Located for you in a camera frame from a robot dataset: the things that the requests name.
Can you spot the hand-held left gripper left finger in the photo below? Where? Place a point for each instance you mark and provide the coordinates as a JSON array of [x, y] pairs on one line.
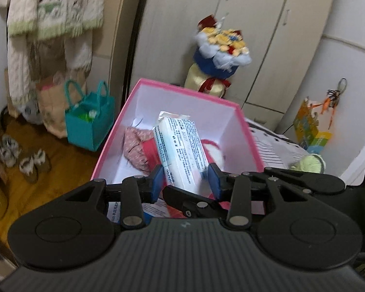
[[158, 184]]

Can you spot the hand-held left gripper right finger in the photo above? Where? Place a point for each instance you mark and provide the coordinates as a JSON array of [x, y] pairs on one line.
[[214, 182]]

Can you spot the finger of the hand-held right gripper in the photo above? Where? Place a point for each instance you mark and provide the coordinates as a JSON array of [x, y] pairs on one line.
[[322, 184], [197, 206]]

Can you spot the white tissue pack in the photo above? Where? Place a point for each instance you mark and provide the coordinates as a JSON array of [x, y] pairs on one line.
[[179, 146]]

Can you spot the pink cardboard box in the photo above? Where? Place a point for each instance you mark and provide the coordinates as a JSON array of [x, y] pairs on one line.
[[182, 97]]

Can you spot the green yarn ball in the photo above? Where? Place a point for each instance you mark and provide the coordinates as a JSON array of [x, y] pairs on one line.
[[310, 161]]

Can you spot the pink floral fabric pouch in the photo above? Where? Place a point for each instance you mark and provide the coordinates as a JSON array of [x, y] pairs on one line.
[[133, 146]]

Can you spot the colourful paper bag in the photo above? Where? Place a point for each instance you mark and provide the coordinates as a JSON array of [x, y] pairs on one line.
[[307, 124]]

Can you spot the hanging orange key ornament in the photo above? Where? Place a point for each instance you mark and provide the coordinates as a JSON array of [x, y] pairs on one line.
[[333, 95]]

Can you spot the teal tote bag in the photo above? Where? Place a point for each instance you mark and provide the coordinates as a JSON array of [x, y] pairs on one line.
[[88, 127]]

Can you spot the flower bouquet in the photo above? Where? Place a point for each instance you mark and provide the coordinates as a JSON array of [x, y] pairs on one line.
[[213, 64]]

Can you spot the furry slipper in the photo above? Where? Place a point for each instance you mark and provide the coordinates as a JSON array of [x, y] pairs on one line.
[[33, 164], [7, 150]]

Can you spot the brown paper bag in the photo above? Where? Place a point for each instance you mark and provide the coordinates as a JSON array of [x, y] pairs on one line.
[[53, 109]]

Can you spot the grey furry pouch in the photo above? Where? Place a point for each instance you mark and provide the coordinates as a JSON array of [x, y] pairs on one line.
[[30, 112]]

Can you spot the beige wardrobe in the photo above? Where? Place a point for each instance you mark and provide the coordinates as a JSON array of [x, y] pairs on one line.
[[261, 36]]

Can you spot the cream knitted cardigan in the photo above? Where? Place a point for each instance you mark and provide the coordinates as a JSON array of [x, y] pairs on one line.
[[48, 6]]

